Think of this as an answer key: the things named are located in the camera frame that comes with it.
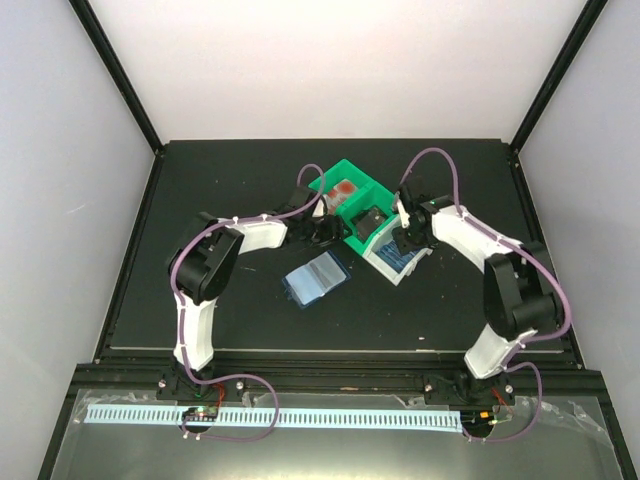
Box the green plastic bin left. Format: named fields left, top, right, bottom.
left=323, top=159, right=393, bottom=230

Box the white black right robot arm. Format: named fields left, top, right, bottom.
left=392, top=177, right=571, bottom=403

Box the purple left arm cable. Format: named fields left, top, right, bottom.
left=169, top=162, right=328, bottom=444

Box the frame post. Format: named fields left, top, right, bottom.
left=69, top=0, right=164, bottom=155
left=510, top=0, right=608, bottom=154

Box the clear plastic bin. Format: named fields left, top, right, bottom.
left=363, top=217, right=433, bottom=286

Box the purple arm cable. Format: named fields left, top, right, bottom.
left=169, top=162, right=328, bottom=444
left=402, top=146, right=574, bottom=444

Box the red white card stack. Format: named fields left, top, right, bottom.
left=324, top=179, right=358, bottom=214

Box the black aluminium frame rail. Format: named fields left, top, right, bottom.
left=69, top=357, right=606, bottom=399

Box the blue leather card holder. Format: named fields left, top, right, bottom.
left=282, top=251, right=351, bottom=309

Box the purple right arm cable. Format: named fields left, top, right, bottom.
left=402, top=146, right=574, bottom=444

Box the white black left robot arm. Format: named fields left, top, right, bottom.
left=168, top=186, right=350, bottom=399

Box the white slotted cable duct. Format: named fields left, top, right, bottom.
left=84, top=404, right=463, bottom=433

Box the small circuit board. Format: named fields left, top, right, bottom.
left=182, top=406, right=219, bottom=422

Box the right frame post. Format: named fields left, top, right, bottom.
left=510, top=0, right=608, bottom=154

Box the green plastic bin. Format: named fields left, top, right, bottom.
left=338, top=188, right=395, bottom=255
left=323, top=159, right=393, bottom=230

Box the blue card stack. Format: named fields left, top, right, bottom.
left=376, top=240, right=418, bottom=273

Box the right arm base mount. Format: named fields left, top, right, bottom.
left=422, top=370, right=515, bottom=408

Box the left frame post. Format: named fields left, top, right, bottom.
left=69, top=0, right=164, bottom=155

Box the green plastic bin middle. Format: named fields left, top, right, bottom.
left=338, top=188, right=395, bottom=255

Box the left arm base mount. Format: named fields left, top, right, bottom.
left=156, top=368, right=248, bottom=404

